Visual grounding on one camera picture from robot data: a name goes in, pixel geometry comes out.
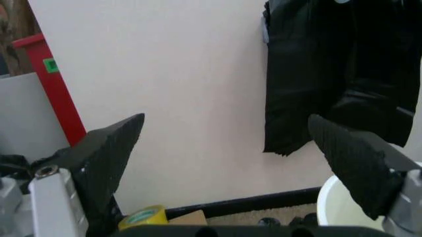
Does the yellow tape roll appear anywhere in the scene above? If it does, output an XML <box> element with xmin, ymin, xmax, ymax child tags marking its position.
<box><xmin>117</xmin><ymin>204</ymin><xmax>169</xmax><ymax>232</ymax></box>

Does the brown wooden furniture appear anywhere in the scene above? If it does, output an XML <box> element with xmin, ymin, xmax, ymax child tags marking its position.
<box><xmin>0</xmin><ymin>0</ymin><xmax>42</xmax><ymax>76</ymax></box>

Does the brown cardboard box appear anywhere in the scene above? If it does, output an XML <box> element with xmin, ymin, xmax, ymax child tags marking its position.
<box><xmin>167</xmin><ymin>209</ymin><xmax>209</xmax><ymax>226</ymax></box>

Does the white trash bin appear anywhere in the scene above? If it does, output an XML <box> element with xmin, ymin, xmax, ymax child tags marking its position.
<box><xmin>316</xmin><ymin>144</ymin><xmax>422</xmax><ymax>227</ymax></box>

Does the crumpled black plastic sheet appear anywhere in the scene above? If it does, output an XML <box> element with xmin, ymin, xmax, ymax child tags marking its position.
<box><xmin>0</xmin><ymin>154</ymin><xmax>35</xmax><ymax>180</ymax></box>

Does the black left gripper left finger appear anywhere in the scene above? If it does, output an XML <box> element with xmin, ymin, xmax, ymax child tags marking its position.
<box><xmin>28</xmin><ymin>113</ymin><xmax>146</xmax><ymax>237</ymax></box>

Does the green square sticker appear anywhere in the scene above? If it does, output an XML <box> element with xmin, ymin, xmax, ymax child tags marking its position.
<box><xmin>42</xmin><ymin>58</ymin><xmax>60</xmax><ymax>74</ymax></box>

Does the black baseboard strip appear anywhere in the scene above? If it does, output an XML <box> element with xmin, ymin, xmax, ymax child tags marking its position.
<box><xmin>163</xmin><ymin>187</ymin><xmax>323</xmax><ymax>216</ymax></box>

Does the pale grey panel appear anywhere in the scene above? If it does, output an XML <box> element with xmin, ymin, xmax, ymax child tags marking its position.
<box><xmin>0</xmin><ymin>72</ymin><xmax>71</xmax><ymax>158</ymax></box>

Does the black garbage bag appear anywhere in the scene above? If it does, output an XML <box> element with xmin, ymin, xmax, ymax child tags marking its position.
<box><xmin>261</xmin><ymin>0</ymin><xmax>422</xmax><ymax>158</ymax></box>

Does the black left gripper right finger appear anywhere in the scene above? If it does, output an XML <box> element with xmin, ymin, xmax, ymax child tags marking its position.
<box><xmin>307</xmin><ymin>114</ymin><xmax>422</xmax><ymax>237</ymax></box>

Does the small black round object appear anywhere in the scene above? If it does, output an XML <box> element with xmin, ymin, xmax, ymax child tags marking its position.
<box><xmin>257</xmin><ymin>217</ymin><xmax>282</xmax><ymax>227</ymax></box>
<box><xmin>289</xmin><ymin>213</ymin><xmax>318</xmax><ymax>227</ymax></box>

